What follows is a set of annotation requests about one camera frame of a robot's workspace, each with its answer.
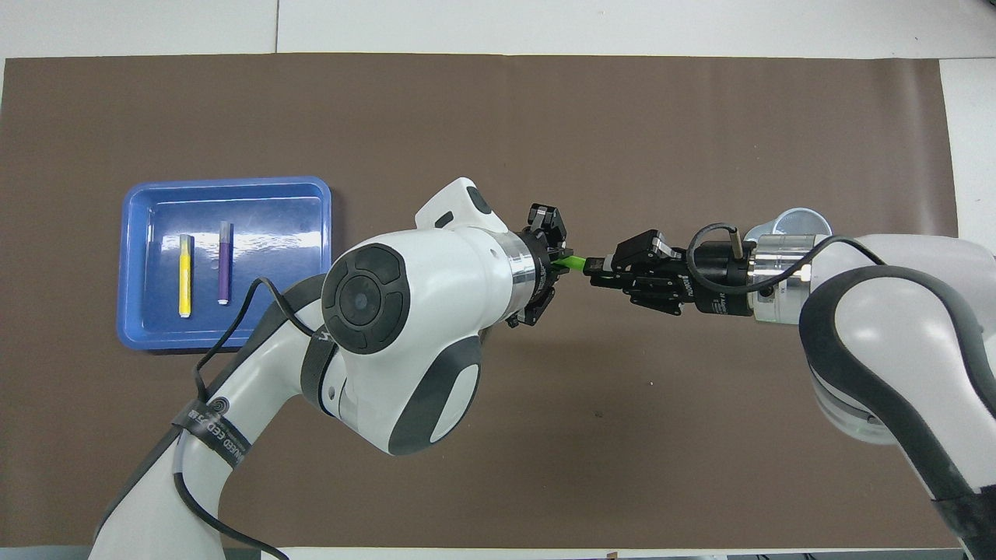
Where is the translucent plastic cup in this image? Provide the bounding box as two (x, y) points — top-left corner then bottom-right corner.
(745, 208), (832, 246)

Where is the blue plastic tray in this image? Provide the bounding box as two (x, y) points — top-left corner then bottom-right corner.
(117, 177), (333, 351)

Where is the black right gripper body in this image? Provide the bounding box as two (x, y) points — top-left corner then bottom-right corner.
(685, 240), (757, 316)

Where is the purple marker pen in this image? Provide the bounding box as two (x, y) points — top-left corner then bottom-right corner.
(217, 221), (233, 306)

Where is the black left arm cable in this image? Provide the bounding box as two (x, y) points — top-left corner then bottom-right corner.
(173, 278), (328, 560)

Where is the black left arm cable strap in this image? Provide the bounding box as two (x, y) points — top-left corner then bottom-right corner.
(173, 397), (251, 467)

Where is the yellow marker pen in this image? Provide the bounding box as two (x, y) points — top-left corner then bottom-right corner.
(179, 233), (193, 318)

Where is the brown table mat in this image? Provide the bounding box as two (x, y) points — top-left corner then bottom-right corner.
(0, 53), (970, 549)

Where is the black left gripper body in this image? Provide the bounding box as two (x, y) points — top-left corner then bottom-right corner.
(520, 232), (558, 312)

